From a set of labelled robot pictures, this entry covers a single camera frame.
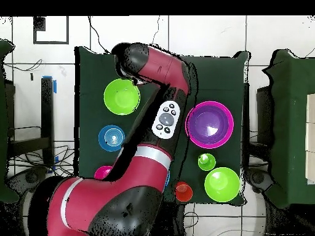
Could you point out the large pink bowl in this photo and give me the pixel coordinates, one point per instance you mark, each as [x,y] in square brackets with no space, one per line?
[194,141]

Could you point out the light blue straight-sided bowl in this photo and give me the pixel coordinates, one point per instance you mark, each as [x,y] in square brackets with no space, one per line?
[111,138]

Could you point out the purple bowl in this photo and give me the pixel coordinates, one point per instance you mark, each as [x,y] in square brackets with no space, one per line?
[204,123]

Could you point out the green bowl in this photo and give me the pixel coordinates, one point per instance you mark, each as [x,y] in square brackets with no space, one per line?
[121,97]
[222,185]

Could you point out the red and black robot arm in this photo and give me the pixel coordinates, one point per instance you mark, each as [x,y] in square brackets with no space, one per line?
[110,191]

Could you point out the green cup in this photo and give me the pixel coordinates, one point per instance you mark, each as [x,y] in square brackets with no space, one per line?
[206,163]

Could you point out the orange cup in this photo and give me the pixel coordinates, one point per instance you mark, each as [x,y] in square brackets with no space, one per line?
[184,194]

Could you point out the small pink bowl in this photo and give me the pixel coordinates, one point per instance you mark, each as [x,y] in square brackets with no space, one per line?
[102,172]

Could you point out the dark green table cloth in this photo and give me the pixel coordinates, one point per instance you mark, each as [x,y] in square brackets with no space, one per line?
[216,73]

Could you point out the green-clothed side table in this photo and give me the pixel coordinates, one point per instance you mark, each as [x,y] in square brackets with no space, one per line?
[290,123]
[3,110]

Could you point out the white boxes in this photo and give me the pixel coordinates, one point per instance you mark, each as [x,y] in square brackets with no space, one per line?
[310,137]

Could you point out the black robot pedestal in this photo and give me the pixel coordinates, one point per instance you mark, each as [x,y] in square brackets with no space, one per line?
[172,221]

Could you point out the black post with blue tape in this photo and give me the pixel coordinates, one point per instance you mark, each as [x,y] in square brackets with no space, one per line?
[46,118]

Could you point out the black square floor frame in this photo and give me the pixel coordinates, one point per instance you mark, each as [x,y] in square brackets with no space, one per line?
[39,23]

